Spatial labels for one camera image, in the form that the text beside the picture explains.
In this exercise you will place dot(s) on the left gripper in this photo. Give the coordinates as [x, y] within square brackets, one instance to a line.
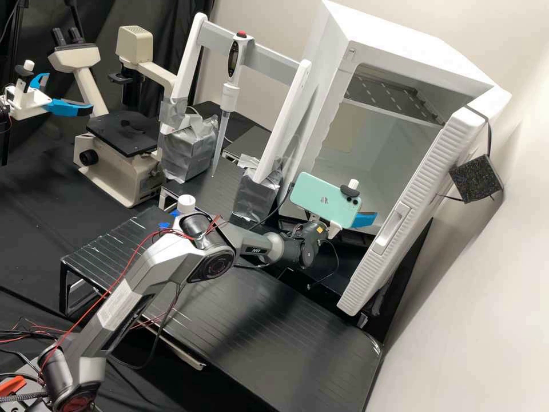
[26, 103]

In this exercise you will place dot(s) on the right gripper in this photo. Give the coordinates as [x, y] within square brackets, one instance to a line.
[334, 227]

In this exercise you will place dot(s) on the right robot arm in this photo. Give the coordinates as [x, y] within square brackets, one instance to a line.
[167, 257]

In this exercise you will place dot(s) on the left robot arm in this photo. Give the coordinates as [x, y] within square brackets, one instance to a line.
[3, 112]

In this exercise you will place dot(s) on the cream microscope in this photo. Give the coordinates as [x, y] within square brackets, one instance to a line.
[124, 171]

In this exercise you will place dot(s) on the left phone holder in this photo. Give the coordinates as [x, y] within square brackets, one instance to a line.
[25, 77]

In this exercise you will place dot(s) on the incubator door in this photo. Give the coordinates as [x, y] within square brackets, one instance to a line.
[411, 206]

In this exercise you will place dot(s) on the white incubator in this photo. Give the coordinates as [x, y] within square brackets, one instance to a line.
[386, 56]

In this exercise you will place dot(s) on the pipette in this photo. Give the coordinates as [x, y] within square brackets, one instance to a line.
[232, 60]

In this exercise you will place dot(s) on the white pipette stand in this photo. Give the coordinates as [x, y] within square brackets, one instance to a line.
[274, 56]

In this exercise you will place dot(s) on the right wrist camera phone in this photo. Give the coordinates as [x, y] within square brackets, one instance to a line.
[324, 199]

